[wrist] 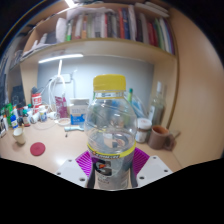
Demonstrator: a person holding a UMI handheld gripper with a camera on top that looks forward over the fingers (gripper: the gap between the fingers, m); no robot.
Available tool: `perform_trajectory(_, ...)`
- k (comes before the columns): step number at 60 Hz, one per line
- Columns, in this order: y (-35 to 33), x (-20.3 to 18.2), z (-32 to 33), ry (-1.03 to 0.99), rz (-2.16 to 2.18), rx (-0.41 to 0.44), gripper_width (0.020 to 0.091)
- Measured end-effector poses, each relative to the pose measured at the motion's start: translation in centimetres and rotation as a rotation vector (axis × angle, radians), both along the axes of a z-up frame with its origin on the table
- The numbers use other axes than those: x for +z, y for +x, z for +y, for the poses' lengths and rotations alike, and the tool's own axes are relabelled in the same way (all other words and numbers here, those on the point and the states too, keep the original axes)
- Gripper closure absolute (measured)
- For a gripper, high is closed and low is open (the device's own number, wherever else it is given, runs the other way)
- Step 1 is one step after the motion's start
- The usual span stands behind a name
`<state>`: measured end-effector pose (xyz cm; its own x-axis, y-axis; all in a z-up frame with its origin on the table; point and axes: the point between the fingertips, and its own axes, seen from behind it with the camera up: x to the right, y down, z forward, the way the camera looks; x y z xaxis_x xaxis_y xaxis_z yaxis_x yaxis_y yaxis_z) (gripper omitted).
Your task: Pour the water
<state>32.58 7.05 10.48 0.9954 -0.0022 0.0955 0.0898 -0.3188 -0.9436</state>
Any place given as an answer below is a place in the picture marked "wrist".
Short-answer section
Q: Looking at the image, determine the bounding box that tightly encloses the brown jar with white lid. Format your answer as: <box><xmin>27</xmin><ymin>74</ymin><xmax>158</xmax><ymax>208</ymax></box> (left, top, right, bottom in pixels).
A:
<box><xmin>134</xmin><ymin>117</ymin><xmax>153</xmax><ymax>144</ymax></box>

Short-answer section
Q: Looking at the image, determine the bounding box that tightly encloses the red and white canister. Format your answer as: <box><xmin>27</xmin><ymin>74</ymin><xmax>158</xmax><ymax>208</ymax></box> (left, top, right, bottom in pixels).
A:
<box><xmin>31</xmin><ymin>92</ymin><xmax>43</xmax><ymax>114</ymax></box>

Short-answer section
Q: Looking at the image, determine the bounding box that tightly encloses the clear bottle with yellow cap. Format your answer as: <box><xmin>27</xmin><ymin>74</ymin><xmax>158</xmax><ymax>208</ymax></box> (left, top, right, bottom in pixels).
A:
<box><xmin>83</xmin><ymin>74</ymin><xmax>138</xmax><ymax>190</ymax></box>

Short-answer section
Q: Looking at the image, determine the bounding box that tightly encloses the wooden shelf unit with books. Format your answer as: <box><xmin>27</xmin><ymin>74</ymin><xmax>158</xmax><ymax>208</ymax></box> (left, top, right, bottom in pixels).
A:
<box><xmin>19</xmin><ymin>0</ymin><xmax>178</xmax><ymax>68</ymax></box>

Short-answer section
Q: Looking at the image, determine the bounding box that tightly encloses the white power strip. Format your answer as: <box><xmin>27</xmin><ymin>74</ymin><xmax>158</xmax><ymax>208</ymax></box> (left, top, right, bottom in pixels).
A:
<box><xmin>49</xmin><ymin>73</ymin><xmax>73</xmax><ymax>84</ymax></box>

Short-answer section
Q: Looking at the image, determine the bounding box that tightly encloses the tall clear glass bottle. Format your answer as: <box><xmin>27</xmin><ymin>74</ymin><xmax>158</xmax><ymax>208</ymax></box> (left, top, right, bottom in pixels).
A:
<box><xmin>151</xmin><ymin>81</ymin><xmax>167</xmax><ymax>127</ymax></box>

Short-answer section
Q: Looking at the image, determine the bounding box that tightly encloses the maroon pouch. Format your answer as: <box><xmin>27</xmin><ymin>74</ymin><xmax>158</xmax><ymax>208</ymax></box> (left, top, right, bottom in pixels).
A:
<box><xmin>54</xmin><ymin>95</ymin><xmax>69</xmax><ymax>119</ymax></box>

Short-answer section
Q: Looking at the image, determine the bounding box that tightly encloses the ceiling light tube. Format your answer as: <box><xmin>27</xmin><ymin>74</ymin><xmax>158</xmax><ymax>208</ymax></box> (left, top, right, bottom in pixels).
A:
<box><xmin>64</xmin><ymin>0</ymin><xmax>78</xmax><ymax>8</ymax></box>

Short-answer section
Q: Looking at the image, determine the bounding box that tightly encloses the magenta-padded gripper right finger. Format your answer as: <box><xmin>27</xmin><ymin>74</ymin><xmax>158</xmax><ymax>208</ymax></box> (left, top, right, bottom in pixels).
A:
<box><xmin>133</xmin><ymin>147</ymin><xmax>174</xmax><ymax>188</ymax></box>

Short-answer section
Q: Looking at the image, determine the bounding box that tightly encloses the flat round red coaster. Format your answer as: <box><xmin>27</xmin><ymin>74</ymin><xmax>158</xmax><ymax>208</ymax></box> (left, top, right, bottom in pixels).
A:
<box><xmin>29</xmin><ymin>141</ymin><xmax>46</xmax><ymax>157</ymax></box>

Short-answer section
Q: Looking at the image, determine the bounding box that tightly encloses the white LED desk lamp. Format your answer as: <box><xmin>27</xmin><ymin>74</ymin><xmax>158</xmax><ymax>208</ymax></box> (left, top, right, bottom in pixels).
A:
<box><xmin>37</xmin><ymin>53</ymin><xmax>85</xmax><ymax>80</ymax></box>

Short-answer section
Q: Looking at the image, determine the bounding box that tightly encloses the blue and white box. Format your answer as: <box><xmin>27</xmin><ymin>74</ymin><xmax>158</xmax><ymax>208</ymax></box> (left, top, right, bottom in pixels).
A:
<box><xmin>69</xmin><ymin>98</ymin><xmax>90</xmax><ymax>126</ymax></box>

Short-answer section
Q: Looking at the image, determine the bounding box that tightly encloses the brown mug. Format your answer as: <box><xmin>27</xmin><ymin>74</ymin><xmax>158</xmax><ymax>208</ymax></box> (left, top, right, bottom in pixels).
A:
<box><xmin>147</xmin><ymin>125</ymin><xmax>176</xmax><ymax>151</ymax></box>

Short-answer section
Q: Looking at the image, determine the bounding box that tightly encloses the light blue hairbrush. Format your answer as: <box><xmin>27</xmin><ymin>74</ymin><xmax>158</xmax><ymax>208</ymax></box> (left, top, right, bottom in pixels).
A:
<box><xmin>63</xmin><ymin>124</ymin><xmax>85</xmax><ymax>132</ymax></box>

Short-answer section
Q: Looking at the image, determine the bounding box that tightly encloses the white bottle with blue label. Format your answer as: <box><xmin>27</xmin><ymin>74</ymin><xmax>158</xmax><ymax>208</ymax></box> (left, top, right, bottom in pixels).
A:
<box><xmin>9</xmin><ymin>114</ymin><xmax>19</xmax><ymax>129</ymax></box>

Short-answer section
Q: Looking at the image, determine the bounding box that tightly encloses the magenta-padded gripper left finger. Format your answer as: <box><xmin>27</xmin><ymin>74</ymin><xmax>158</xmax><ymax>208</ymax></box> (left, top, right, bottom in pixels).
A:
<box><xmin>54</xmin><ymin>150</ymin><xmax>93</xmax><ymax>188</ymax></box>

